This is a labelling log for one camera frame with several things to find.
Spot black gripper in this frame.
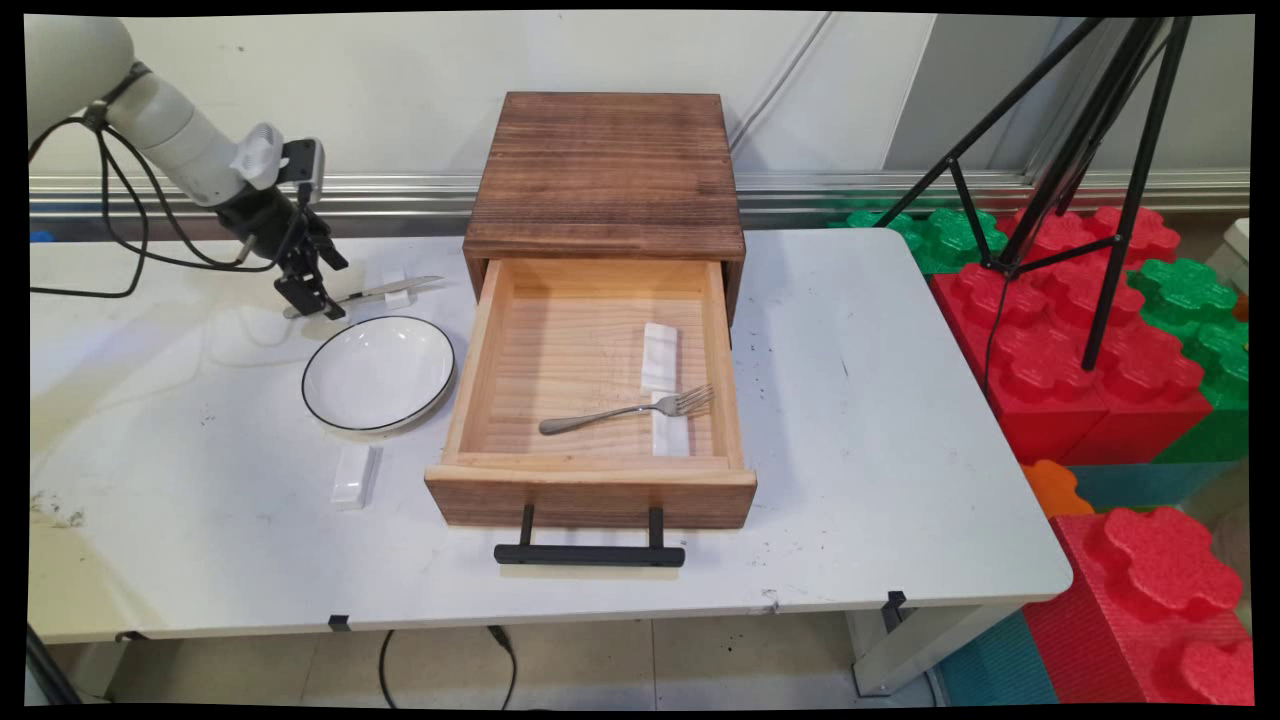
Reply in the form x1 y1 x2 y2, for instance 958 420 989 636
213 188 349 321

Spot silver serrated table knife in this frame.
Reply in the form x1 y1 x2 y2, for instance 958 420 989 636
283 275 444 321

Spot white plate with black rim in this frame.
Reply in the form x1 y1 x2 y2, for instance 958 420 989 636
301 316 457 434

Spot light wooden drawer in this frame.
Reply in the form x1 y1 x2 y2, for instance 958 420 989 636
424 258 758 531

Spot dark wooden drawer cabinet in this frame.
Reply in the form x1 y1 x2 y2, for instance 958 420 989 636
462 92 747 326

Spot silver metal fork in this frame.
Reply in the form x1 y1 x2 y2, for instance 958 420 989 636
539 384 716 436

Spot green foam building block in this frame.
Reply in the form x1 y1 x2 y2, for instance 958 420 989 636
830 205 1009 276
1130 258 1251 463

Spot white table leg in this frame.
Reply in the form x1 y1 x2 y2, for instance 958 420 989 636
845 600 1021 698

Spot red foam building block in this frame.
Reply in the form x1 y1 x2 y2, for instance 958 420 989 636
1022 507 1256 706
995 205 1183 271
930 260 1213 466

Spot orange foam building block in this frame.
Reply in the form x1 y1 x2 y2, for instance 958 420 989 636
1022 460 1096 519

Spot black tripod stand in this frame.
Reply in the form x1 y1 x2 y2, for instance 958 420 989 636
875 15 1196 373

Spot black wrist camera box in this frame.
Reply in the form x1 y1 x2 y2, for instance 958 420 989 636
280 138 326 206

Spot aluminium wall rail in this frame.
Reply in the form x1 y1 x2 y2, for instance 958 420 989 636
30 170 1251 218

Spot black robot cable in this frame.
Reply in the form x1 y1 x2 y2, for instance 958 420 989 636
30 110 151 299
95 120 306 273

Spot black metal drawer handle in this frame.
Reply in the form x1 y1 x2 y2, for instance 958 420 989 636
493 505 687 569

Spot black cable under table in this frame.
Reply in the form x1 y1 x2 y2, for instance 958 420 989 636
378 625 518 711

